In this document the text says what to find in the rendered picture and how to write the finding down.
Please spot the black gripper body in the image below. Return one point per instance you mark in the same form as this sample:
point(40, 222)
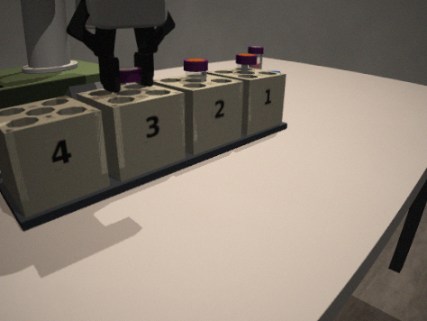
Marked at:
point(123, 14)

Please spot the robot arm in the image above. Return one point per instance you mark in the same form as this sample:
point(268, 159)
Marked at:
point(45, 31)

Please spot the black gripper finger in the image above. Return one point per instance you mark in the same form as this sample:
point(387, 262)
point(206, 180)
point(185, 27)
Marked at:
point(102, 46)
point(144, 57)

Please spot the beige bucket adapter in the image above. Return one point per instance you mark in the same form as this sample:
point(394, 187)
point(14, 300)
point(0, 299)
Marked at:
point(213, 111)
point(263, 98)
point(141, 132)
point(55, 160)

